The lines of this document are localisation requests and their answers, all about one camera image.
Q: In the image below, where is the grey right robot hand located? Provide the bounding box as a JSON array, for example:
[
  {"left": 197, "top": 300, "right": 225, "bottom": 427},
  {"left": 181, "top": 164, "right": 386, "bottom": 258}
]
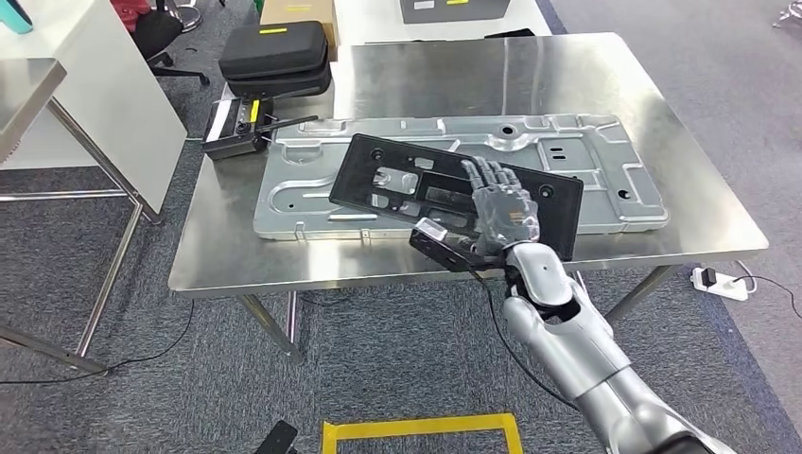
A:
[{"left": 460, "top": 156, "right": 542, "bottom": 258}]

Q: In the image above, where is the black plastic plate bracket part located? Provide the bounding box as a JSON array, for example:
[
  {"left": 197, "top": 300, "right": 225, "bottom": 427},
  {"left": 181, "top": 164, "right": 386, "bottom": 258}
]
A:
[{"left": 328, "top": 132, "right": 585, "bottom": 263}]

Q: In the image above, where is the stainless steel workbench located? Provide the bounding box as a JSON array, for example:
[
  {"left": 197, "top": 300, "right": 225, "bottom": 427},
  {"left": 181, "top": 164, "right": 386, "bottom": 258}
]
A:
[{"left": 167, "top": 32, "right": 771, "bottom": 366}]

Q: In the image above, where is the flat black item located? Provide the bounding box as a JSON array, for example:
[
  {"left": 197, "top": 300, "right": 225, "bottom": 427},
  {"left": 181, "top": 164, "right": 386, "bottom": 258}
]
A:
[{"left": 483, "top": 27, "right": 537, "bottom": 41}]

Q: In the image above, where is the dark grey equipment box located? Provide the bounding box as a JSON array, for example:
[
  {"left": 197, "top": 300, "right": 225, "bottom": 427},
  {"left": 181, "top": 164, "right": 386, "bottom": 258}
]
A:
[{"left": 398, "top": 0, "right": 513, "bottom": 26}]

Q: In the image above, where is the silver stamped sheet metal panel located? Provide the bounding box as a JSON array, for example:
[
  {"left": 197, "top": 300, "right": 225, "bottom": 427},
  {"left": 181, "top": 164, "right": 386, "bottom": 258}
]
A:
[{"left": 253, "top": 113, "right": 671, "bottom": 243}]

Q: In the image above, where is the white power strip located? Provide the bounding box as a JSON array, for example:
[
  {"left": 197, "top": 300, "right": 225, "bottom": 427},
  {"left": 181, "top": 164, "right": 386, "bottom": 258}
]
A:
[{"left": 689, "top": 265, "right": 752, "bottom": 304}]

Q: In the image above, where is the black device with antenna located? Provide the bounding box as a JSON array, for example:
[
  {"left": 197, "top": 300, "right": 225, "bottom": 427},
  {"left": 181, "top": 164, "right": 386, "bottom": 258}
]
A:
[{"left": 200, "top": 95, "right": 320, "bottom": 163}]

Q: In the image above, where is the black zippered hard case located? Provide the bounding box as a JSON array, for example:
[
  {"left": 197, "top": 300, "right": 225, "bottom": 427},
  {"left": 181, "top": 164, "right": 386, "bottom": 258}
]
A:
[{"left": 218, "top": 20, "right": 334, "bottom": 100}]

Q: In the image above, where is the brown cardboard box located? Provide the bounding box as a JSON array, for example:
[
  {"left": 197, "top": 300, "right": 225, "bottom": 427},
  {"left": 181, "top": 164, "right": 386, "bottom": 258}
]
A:
[{"left": 259, "top": 0, "right": 341, "bottom": 62}]

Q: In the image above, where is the black robot foot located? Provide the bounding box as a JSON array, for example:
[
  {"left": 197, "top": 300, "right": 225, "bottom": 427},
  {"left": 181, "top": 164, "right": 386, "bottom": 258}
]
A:
[{"left": 253, "top": 419, "right": 301, "bottom": 454}]

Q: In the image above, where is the chrome stool base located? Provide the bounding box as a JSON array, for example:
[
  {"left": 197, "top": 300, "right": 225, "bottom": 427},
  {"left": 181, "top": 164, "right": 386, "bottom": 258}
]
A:
[{"left": 772, "top": 0, "right": 802, "bottom": 30}]

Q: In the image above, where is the chrome stand base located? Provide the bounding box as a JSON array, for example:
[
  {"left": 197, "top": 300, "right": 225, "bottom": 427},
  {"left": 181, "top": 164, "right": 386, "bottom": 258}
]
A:
[{"left": 164, "top": 0, "right": 204, "bottom": 34}]

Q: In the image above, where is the black office chair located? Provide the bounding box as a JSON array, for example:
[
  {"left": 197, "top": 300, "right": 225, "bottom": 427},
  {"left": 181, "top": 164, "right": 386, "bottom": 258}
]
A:
[{"left": 128, "top": 9, "right": 212, "bottom": 88}]

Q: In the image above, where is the red cloth item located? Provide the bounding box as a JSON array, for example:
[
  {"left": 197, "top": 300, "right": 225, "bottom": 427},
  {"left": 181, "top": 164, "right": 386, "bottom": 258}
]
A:
[{"left": 109, "top": 0, "right": 153, "bottom": 34}]

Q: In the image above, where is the stainless steel table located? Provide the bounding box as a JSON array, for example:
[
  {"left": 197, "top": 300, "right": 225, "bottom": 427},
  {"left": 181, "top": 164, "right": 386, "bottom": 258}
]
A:
[{"left": 0, "top": 57, "right": 165, "bottom": 377}]

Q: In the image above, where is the teal object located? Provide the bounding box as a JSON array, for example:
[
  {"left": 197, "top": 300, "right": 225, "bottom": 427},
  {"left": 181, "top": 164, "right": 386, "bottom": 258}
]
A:
[{"left": 0, "top": 0, "right": 35, "bottom": 36}]

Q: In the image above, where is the black right camera bracket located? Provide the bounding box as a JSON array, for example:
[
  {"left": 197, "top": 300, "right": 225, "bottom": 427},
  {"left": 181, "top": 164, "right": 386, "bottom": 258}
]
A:
[{"left": 409, "top": 226, "right": 504, "bottom": 274}]

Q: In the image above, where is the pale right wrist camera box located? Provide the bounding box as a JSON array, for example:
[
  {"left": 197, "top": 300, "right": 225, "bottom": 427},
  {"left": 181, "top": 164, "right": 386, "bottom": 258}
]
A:
[{"left": 413, "top": 218, "right": 450, "bottom": 246}]

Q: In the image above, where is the black right camera cable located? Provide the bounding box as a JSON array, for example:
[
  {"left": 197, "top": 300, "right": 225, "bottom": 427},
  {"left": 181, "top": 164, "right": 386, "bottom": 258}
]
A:
[{"left": 468, "top": 269, "right": 581, "bottom": 413}]

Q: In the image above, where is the white power strip cord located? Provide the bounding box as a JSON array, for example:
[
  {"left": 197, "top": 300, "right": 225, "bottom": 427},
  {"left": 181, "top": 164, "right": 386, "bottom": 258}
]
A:
[{"left": 734, "top": 259, "right": 760, "bottom": 296}]

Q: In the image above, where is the black power cord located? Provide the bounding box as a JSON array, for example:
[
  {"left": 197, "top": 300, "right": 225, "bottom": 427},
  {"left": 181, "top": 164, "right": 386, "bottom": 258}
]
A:
[{"left": 730, "top": 273, "right": 802, "bottom": 316}]

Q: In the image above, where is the black floor cable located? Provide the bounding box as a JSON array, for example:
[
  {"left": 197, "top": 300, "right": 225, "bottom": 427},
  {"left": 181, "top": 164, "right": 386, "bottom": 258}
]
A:
[{"left": 0, "top": 299, "right": 196, "bottom": 386}]

